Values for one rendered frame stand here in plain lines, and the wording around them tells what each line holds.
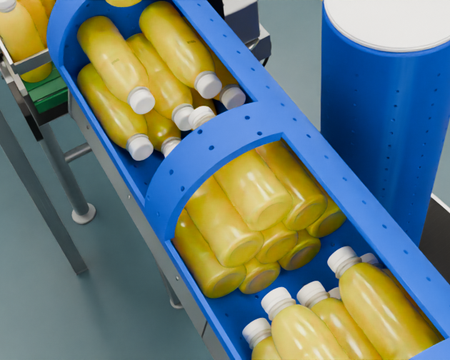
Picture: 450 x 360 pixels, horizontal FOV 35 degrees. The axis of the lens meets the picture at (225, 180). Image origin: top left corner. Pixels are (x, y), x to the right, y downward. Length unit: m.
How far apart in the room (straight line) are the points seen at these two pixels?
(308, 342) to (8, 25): 0.88
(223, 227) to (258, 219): 0.05
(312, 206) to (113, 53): 0.43
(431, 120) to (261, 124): 0.62
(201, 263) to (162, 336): 1.16
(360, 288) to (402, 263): 0.08
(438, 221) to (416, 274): 1.30
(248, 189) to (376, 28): 0.52
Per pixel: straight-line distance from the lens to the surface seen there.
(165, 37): 1.22
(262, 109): 0.99
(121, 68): 1.19
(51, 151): 2.13
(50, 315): 2.30
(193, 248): 1.04
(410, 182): 1.68
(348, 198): 0.91
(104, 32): 1.26
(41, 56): 1.51
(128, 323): 2.22
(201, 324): 1.22
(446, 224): 2.17
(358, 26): 1.37
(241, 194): 0.95
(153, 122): 1.25
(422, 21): 1.38
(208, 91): 1.17
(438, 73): 1.41
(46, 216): 2.05
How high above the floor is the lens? 1.98
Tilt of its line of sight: 55 degrees down
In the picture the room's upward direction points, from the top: 10 degrees counter-clockwise
